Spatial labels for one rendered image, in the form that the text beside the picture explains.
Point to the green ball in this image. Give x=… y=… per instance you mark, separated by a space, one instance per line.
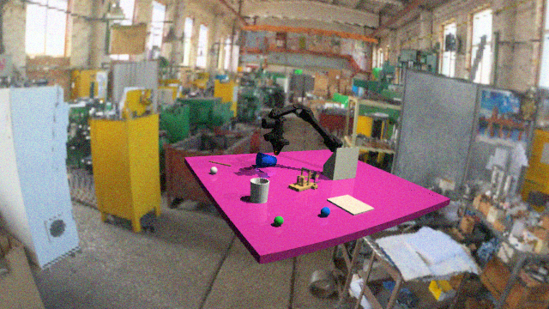
x=278 y=220

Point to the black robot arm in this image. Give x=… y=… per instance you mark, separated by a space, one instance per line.
x=275 y=120

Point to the beige flat rectangular panel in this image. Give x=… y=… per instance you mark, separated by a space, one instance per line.
x=350 y=204

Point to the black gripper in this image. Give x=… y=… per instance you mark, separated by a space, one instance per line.
x=279 y=142

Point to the blue ball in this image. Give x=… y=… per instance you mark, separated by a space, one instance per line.
x=325 y=211

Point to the white cup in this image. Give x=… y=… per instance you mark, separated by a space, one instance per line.
x=259 y=190

